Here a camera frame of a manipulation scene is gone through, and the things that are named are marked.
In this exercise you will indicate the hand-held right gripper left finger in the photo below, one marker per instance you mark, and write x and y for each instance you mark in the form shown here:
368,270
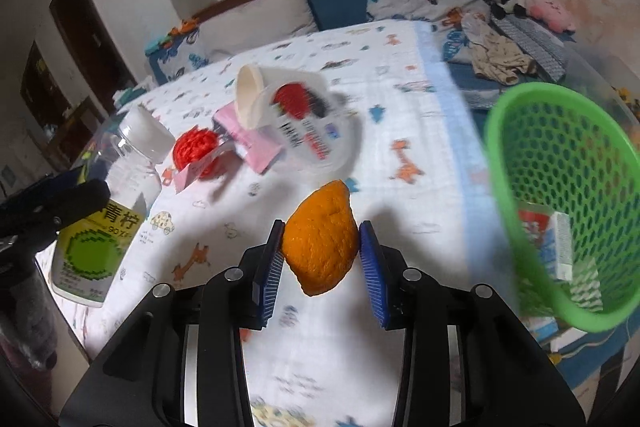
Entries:
272,267

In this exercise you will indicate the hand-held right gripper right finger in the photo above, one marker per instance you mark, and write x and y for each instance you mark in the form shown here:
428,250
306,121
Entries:
372,277

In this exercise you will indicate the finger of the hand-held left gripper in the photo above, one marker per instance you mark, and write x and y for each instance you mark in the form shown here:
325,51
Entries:
55,184
65,207

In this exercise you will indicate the clear plastic bottle green label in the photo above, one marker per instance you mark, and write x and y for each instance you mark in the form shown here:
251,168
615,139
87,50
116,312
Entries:
90,257

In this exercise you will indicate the orange knitted lemon toy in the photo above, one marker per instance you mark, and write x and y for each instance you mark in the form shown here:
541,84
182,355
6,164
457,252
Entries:
320,237

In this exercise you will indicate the white and blue carton box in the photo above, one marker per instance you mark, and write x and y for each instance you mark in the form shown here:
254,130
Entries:
540,237

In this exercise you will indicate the green plastic basket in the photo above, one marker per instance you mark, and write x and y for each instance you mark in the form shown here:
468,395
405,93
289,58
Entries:
550,132

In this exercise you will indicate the dark wooden cabinet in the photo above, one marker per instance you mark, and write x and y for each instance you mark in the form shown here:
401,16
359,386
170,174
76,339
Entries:
55,107

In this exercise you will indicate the pink wrapper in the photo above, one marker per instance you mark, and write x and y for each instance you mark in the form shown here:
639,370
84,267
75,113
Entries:
260,152

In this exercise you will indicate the tissue box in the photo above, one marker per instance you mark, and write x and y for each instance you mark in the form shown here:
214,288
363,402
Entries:
131,94

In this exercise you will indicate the red mesh net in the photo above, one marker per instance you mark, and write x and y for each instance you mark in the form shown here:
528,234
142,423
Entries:
197,152

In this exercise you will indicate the white yogurt cup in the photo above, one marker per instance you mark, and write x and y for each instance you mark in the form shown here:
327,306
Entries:
300,127

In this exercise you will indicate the dark wooden door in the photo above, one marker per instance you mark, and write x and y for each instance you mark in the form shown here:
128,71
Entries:
90,37

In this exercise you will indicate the printed cartoon blanket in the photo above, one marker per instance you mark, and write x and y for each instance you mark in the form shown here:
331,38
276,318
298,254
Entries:
400,107

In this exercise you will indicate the folded blue cloth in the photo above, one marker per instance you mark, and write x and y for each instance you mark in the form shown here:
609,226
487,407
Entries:
159,45

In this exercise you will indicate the small butterfly print pillow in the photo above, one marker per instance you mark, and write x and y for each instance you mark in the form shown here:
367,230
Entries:
177,57

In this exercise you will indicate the orange plush toy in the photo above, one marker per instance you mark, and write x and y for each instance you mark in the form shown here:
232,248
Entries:
184,29

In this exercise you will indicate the beige pillow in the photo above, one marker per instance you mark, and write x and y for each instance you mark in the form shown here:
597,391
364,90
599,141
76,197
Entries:
260,19

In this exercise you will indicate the crumpled beige garment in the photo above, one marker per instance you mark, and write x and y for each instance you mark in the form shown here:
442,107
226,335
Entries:
500,54

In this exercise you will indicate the grey patterned cloth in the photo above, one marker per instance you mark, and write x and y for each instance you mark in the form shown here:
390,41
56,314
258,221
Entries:
542,44

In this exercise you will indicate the clear storage bin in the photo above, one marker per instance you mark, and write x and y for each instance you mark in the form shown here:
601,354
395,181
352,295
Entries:
595,77

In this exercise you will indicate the yellow toy vehicle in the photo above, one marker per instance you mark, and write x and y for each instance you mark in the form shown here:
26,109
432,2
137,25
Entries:
629,99

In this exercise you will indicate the pink plush toy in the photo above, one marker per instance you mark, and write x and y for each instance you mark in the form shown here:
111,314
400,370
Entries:
550,13

